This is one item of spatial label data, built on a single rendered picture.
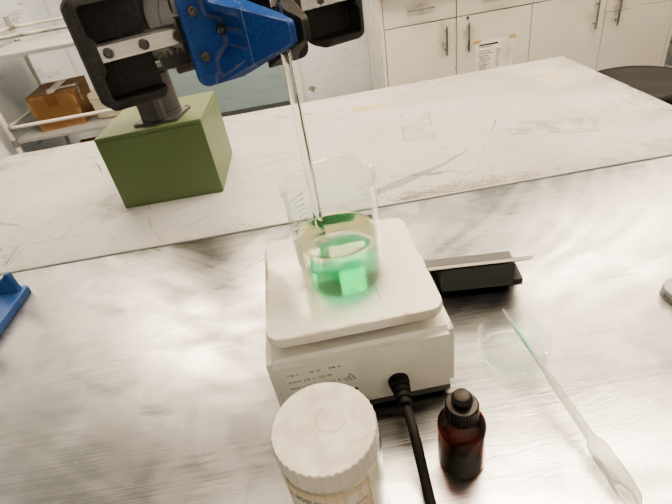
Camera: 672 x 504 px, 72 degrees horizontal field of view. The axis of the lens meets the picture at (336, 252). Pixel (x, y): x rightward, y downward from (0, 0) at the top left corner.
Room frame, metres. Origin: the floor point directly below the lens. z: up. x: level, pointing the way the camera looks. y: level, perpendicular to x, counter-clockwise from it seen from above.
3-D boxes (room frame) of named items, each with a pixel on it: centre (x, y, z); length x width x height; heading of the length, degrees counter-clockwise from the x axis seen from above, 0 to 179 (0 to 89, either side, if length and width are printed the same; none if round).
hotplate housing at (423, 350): (0.30, 0.00, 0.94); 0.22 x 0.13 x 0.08; 1
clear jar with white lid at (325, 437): (0.15, 0.02, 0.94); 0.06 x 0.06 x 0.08
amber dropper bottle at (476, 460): (0.17, -0.06, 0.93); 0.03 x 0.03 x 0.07
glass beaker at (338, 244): (0.27, 0.00, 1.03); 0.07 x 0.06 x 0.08; 151
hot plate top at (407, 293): (0.28, 0.00, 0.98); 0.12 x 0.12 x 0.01; 1
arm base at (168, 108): (0.68, 0.21, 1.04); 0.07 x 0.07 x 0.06; 81
